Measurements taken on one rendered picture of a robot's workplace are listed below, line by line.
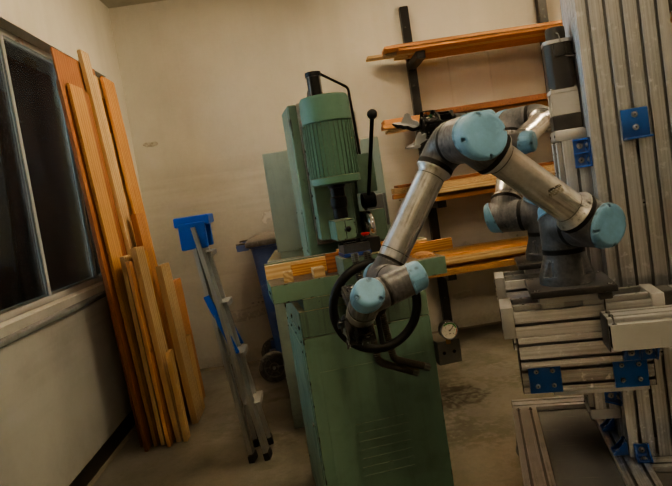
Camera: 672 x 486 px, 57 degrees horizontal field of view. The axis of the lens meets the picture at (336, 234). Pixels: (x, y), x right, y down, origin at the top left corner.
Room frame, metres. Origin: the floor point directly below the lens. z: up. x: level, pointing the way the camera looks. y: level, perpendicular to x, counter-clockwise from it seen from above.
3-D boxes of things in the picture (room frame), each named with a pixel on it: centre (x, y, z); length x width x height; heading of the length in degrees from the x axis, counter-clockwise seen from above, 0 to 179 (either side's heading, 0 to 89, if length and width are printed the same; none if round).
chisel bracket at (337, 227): (2.20, -0.03, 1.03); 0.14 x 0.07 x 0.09; 10
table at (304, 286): (2.08, -0.05, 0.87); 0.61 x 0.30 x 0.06; 100
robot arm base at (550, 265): (1.73, -0.63, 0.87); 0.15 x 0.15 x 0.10
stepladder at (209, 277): (2.86, 0.59, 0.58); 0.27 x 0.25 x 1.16; 92
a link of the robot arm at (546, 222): (1.73, -0.64, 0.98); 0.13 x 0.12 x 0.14; 17
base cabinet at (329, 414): (2.30, -0.01, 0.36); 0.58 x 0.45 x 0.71; 10
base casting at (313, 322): (2.31, -0.01, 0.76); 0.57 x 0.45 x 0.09; 10
